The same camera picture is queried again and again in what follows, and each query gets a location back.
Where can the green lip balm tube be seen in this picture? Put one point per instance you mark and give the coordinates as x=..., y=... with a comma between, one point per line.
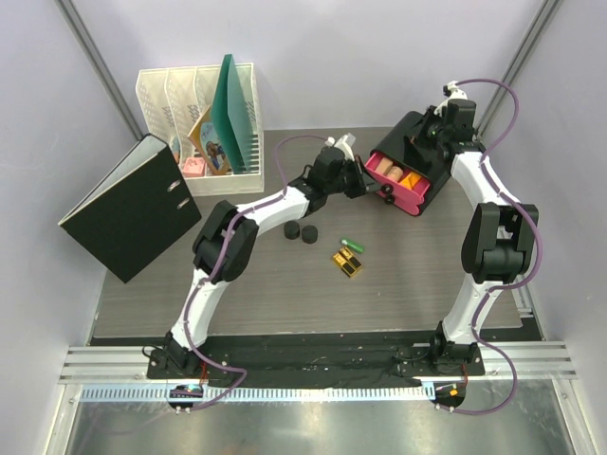
x=354, y=246

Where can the pink sticky note pad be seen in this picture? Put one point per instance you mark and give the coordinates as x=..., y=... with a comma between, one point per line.
x=194, y=167

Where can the pink bottom drawer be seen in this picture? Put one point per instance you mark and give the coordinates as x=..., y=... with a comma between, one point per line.
x=413, y=210

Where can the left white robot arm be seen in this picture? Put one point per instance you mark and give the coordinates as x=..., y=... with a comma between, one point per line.
x=222, y=249

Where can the gold lipstick case left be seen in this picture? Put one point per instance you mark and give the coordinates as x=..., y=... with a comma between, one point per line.
x=342, y=258

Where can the pink drawer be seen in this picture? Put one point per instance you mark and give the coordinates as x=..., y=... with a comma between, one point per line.
x=420, y=189
x=397, y=197
x=413, y=210

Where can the black drawer organizer box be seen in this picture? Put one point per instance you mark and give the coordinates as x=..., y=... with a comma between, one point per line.
x=409, y=164

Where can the green plastic folder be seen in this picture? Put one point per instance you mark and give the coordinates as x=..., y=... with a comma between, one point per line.
x=230, y=117

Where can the black top drawer knob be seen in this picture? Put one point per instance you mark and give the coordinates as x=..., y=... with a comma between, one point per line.
x=388, y=188

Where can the black ring binder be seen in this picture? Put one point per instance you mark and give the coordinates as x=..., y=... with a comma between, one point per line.
x=136, y=212

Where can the gold lipstick case right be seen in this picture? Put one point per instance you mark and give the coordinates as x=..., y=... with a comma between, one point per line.
x=356, y=264

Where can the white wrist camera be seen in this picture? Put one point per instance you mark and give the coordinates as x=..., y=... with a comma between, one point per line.
x=344, y=143
x=452, y=91

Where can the beige foundation bottle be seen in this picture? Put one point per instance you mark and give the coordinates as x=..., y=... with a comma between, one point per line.
x=384, y=166
x=395, y=174

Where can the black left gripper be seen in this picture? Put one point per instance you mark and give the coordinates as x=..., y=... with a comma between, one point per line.
x=358, y=169

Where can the pink top drawer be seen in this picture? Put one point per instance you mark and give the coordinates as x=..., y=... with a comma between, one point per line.
x=420, y=189

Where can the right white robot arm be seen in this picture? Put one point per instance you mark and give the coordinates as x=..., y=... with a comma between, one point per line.
x=498, y=245

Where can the white slotted cable duct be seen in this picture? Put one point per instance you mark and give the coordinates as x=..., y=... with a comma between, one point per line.
x=173, y=393

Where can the colourful picture booklet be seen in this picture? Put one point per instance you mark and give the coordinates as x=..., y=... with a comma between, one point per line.
x=207, y=144

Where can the white magazine file rack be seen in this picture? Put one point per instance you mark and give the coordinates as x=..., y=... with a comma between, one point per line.
x=176, y=103

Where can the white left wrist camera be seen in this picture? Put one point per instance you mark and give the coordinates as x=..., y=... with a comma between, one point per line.
x=344, y=143

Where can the orange cream tube white cap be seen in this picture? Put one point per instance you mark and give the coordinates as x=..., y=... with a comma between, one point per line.
x=410, y=180

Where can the gold lipstick case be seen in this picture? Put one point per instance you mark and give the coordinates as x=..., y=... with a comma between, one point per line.
x=356, y=264
x=342, y=258

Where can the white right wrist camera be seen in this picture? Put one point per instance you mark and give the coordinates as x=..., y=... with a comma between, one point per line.
x=452, y=91

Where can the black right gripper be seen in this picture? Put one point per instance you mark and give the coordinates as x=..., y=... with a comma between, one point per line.
x=430, y=118

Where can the aluminium rail frame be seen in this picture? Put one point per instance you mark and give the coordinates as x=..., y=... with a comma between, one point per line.
x=527, y=402

